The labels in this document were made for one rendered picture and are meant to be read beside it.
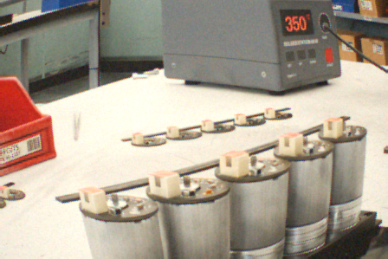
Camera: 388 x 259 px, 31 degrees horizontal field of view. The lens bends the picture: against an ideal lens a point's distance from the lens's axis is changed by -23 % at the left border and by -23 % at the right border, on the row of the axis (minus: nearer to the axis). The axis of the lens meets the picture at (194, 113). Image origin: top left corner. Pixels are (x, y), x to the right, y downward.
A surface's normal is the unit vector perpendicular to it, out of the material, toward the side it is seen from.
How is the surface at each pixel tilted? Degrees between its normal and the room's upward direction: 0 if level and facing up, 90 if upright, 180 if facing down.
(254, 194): 90
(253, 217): 90
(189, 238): 90
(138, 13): 90
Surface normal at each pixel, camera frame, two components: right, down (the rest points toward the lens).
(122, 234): 0.18, 0.18
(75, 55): 0.81, 0.06
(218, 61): -0.73, 0.18
